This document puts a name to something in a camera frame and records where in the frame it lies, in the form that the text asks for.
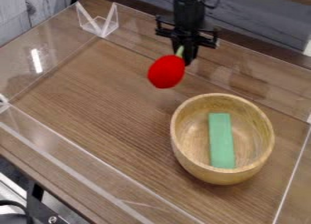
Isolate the red felt radish toy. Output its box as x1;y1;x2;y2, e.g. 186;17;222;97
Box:
147;46;186;89

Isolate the black cable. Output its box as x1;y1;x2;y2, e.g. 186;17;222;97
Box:
0;199;31;224

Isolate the wooden bowl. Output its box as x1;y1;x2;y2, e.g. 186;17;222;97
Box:
170;93;276;185

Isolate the clear acrylic corner bracket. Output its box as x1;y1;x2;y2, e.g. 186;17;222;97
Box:
75;3;119;38

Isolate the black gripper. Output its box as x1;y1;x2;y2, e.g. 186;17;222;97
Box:
155;0;218;66

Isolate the clear acrylic table barrier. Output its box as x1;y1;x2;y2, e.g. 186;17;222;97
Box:
0;5;311;224

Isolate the black table leg bracket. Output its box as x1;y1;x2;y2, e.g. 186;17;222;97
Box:
27;183;70;224

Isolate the green rectangular block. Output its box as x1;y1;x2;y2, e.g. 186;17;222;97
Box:
210;113;237;169

